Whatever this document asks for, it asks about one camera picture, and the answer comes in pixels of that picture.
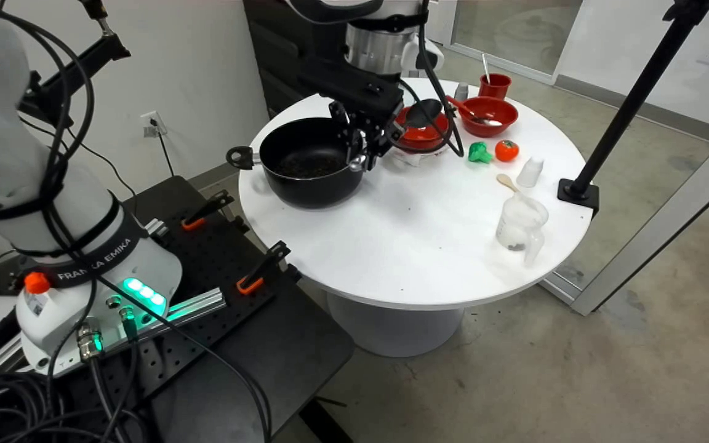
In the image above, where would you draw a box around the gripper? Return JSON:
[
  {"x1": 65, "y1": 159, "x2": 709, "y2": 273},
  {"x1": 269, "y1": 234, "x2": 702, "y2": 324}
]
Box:
[{"x1": 315, "y1": 58, "x2": 407, "y2": 173}]

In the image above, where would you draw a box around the black cooking spoon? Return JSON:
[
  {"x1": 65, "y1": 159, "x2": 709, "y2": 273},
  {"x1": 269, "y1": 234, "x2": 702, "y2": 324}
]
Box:
[{"x1": 405, "y1": 98, "x2": 445, "y2": 129}]

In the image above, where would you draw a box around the black cooking pot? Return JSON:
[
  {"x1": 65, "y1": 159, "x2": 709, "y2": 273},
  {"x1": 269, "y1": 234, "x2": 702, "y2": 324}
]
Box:
[{"x1": 226, "y1": 116, "x2": 369, "y2": 209}]

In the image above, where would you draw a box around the small red bowl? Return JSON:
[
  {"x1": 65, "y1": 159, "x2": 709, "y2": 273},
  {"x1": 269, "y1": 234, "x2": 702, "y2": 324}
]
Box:
[{"x1": 394, "y1": 106, "x2": 451, "y2": 154}]

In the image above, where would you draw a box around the black cabinet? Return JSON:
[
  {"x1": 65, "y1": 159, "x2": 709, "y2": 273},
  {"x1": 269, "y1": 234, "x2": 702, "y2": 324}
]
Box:
[{"x1": 243, "y1": 0, "x2": 355, "y2": 119}]

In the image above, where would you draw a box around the large red bowl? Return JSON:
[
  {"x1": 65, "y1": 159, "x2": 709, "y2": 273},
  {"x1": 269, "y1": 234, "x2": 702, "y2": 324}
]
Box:
[{"x1": 457, "y1": 96, "x2": 519, "y2": 138}]

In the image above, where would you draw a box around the red cup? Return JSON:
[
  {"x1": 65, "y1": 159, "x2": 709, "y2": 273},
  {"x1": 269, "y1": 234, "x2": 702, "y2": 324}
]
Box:
[{"x1": 478, "y1": 73, "x2": 513, "y2": 101}]

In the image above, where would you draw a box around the toy tomato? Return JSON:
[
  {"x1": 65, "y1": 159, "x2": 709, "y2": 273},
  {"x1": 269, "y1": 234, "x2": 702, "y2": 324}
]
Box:
[{"x1": 494, "y1": 139, "x2": 521, "y2": 163}]

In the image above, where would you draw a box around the black and orange clamp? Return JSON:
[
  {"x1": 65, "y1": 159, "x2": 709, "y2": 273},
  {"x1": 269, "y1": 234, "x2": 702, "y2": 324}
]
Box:
[
  {"x1": 180, "y1": 189, "x2": 236, "y2": 233},
  {"x1": 235, "y1": 240, "x2": 292, "y2": 297}
]

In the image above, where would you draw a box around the small white cup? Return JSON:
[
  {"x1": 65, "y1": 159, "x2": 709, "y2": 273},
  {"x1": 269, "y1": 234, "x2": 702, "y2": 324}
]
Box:
[{"x1": 516, "y1": 156, "x2": 545, "y2": 189}]

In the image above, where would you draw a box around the clear measuring jug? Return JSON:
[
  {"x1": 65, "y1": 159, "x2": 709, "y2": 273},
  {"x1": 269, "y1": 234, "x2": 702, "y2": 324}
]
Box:
[{"x1": 494, "y1": 193, "x2": 550, "y2": 267}]

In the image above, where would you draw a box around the glass door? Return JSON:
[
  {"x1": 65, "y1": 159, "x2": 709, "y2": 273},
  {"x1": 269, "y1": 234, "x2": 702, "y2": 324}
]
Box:
[{"x1": 441, "y1": 0, "x2": 584, "y2": 86}]

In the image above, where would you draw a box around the red handled spoon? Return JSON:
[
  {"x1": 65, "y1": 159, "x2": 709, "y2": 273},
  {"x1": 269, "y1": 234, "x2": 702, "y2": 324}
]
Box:
[{"x1": 446, "y1": 95, "x2": 503, "y2": 127}]

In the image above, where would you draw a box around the black cable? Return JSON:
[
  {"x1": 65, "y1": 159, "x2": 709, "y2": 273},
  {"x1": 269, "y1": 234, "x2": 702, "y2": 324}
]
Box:
[{"x1": 150, "y1": 119, "x2": 176, "y2": 178}]

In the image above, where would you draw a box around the coil of black cables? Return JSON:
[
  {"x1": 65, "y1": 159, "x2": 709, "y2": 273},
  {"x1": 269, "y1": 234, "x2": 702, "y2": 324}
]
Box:
[{"x1": 0, "y1": 369, "x2": 149, "y2": 443}]

